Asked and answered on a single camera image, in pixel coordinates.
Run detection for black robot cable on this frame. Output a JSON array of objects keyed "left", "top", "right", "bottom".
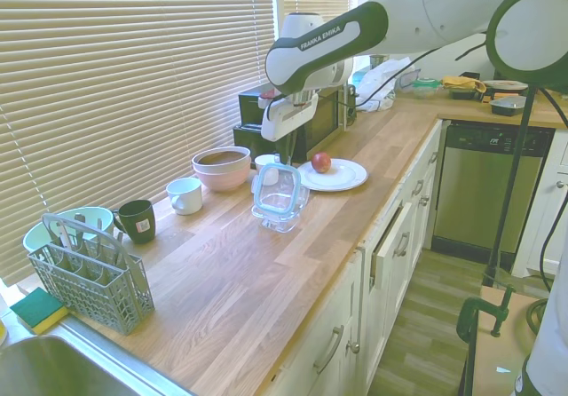
[{"left": 352, "top": 36, "right": 487, "bottom": 107}]

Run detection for white kitchen base cabinets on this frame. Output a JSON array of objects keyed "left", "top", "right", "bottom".
[{"left": 265, "top": 118, "right": 449, "bottom": 396}]

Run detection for stainless steel dishwasher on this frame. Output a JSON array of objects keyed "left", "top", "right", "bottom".
[{"left": 432, "top": 120, "right": 556, "bottom": 264}]

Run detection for yellow cloth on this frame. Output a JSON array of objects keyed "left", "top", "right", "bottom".
[{"left": 441, "top": 75, "right": 487, "bottom": 93}]

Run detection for red apple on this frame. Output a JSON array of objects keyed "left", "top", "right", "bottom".
[{"left": 311, "top": 151, "right": 333, "bottom": 174}]

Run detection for wide beige window blind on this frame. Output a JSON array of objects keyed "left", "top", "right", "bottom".
[{"left": 0, "top": 0, "right": 274, "bottom": 281}]

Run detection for round flat pan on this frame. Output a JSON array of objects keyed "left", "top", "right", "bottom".
[{"left": 481, "top": 79, "right": 529, "bottom": 96}]

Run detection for clear plastic storage tub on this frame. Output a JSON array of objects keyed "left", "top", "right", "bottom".
[{"left": 397, "top": 67, "right": 421, "bottom": 93}]

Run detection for black camera stand pole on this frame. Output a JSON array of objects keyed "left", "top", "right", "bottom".
[{"left": 483, "top": 84, "right": 540, "bottom": 286}]

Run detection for clear lid with teal seal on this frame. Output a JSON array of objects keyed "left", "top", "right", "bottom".
[{"left": 251, "top": 163, "right": 303, "bottom": 219}]

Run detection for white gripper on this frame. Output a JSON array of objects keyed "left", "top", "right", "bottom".
[{"left": 260, "top": 97, "right": 319, "bottom": 166}]

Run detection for white plastic bag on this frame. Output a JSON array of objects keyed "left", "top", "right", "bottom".
[{"left": 357, "top": 58, "right": 414, "bottom": 113}]

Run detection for mint green bowl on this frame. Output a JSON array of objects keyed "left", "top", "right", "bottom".
[{"left": 22, "top": 207, "right": 113, "bottom": 255}]

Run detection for black countertop appliance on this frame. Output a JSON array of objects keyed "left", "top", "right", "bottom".
[{"left": 233, "top": 123, "right": 285, "bottom": 160}]

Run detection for black hanging cable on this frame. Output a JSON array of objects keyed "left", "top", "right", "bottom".
[{"left": 539, "top": 87, "right": 568, "bottom": 281}]

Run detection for white dinner plate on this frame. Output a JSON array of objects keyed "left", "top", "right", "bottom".
[{"left": 296, "top": 158, "right": 369, "bottom": 192}]

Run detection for stainless steel sink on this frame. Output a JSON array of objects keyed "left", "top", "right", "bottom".
[{"left": 0, "top": 324, "right": 192, "bottom": 396}]

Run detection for pink bowl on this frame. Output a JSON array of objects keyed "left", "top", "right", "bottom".
[
  {"left": 192, "top": 146, "right": 252, "bottom": 176},
  {"left": 193, "top": 162, "right": 252, "bottom": 193}
]

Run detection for black cup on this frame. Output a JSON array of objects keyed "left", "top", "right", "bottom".
[{"left": 112, "top": 199, "right": 157, "bottom": 245}]

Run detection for black microwave oven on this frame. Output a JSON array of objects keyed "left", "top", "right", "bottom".
[{"left": 238, "top": 83, "right": 351, "bottom": 162}]

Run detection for grey plastic cutlery basket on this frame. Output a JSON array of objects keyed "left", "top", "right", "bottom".
[{"left": 27, "top": 212, "right": 156, "bottom": 336}]

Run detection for green and yellow sponge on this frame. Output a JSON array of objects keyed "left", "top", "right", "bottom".
[{"left": 9, "top": 287, "right": 70, "bottom": 336}]

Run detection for green metal clamp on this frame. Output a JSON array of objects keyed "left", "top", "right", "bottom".
[{"left": 456, "top": 284, "right": 516, "bottom": 339}]

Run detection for black tray with foil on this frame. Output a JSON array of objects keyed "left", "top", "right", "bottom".
[{"left": 489, "top": 95, "right": 528, "bottom": 116}]

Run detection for tan robot table board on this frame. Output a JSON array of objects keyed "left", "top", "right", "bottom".
[{"left": 469, "top": 284, "right": 551, "bottom": 396}]

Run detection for white ceramic mug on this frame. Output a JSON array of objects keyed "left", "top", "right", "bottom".
[
  {"left": 254, "top": 154, "right": 283, "bottom": 186},
  {"left": 166, "top": 177, "right": 204, "bottom": 216}
]

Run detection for black food tray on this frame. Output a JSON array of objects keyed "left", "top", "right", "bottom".
[{"left": 450, "top": 85, "right": 483, "bottom": 100}]

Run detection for bowl with green lid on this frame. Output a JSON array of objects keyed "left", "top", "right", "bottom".
[{"left": 412, "top": 76, "right": 443, "bottom": 99}]

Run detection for clear glass food container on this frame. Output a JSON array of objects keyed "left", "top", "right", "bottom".
[{"left": 251, "top": 185, "right": 311, "bottom": 235}]

